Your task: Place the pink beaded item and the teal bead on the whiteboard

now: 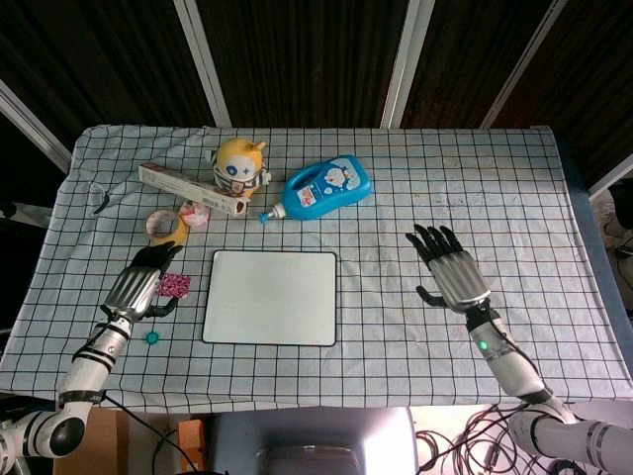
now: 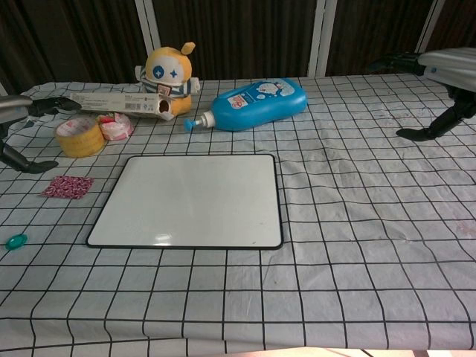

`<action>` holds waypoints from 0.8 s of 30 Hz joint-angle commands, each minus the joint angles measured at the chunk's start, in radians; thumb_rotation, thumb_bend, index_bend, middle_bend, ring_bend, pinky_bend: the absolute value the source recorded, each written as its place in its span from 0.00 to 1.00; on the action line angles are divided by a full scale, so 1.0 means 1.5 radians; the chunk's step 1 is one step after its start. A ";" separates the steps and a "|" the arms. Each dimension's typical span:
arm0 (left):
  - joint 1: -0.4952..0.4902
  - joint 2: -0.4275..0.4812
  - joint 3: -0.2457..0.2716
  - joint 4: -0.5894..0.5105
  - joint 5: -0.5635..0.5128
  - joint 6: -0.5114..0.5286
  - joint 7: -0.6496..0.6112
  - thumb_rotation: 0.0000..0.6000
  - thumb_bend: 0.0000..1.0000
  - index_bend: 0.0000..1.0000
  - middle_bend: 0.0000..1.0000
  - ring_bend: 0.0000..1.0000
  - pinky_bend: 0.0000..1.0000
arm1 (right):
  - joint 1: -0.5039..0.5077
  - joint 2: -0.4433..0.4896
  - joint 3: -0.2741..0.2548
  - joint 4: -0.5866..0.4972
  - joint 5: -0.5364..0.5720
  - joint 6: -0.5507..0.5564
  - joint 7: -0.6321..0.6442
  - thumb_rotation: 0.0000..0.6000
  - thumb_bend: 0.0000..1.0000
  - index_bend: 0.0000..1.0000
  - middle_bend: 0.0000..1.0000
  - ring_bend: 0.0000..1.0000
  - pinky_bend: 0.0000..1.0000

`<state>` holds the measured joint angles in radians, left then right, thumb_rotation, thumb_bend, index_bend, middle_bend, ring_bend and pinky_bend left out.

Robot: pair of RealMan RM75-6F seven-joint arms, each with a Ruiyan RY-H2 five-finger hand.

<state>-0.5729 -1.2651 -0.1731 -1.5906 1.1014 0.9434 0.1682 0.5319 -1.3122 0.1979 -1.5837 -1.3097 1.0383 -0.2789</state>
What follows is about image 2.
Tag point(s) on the white frame post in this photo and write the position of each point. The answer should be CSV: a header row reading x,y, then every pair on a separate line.
x,y
429,33
323,37
4,94
147,33

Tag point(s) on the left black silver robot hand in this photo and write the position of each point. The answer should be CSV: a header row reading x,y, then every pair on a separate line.
x,y
15,108

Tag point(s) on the yellow tape roll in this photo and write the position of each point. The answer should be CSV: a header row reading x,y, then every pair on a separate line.
x,y
80,143

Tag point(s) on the dark brown curtain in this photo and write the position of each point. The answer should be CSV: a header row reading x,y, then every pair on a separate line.
x,y
238,33

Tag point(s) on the long white cardboard box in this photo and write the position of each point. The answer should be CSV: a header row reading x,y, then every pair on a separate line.
x,y
108,102

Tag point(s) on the teal round magnet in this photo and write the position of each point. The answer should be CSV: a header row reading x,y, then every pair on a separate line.
x,y
15,242

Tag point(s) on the blue pump bottle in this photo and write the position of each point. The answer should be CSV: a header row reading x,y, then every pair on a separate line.
x,y
260,106

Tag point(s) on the yellow plush toy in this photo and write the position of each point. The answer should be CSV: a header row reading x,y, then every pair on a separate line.
x,y
169,70

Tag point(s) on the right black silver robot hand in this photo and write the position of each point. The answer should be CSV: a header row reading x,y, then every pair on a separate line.
x,y
450,67

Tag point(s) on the pink white crumpled wrapper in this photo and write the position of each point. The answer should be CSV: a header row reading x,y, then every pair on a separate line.
x,y
117,128

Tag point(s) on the white black checkered tablecloth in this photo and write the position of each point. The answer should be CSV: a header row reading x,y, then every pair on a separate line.
x,y
353,223

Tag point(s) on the white board with black frame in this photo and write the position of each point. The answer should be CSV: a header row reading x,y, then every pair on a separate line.
x,y
186,201

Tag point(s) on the pink patterned packet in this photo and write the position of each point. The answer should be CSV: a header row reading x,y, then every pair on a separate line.
x,y
67,187

